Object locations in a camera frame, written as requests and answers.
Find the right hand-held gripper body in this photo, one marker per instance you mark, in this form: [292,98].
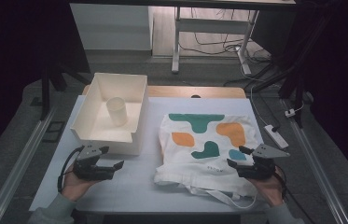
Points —
[260,169]

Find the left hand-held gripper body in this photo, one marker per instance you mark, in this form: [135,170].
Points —
[89,169]

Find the white cloth garment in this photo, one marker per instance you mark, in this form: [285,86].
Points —
[193,174]

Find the person's right hand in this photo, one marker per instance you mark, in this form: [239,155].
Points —
[271,189]

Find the person's left hand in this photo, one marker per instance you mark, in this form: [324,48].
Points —
[73,186]

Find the white power strip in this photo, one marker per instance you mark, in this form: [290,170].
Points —
[275,136]

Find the white cup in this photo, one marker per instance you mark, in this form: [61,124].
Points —
[117,112]

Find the black floor plate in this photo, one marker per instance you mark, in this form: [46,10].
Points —
[55,132]

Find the small white plug adapter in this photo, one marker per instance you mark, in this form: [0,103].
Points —
[290,113]

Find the white cardboard box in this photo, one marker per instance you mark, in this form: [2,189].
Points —
[112,84]

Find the black metal stand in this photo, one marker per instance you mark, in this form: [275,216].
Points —
[296,84]
[45,93]

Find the wooden table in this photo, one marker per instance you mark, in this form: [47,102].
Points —
[174,91]

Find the white cabinet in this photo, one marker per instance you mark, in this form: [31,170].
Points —
[112,26]

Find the aluminium rail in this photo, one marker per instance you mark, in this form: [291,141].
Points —
[317,171]
[16,168]

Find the white metal table frame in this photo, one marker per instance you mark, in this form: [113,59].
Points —
[221,46]

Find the white metal desk frame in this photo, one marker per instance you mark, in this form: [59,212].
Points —
[212,26]

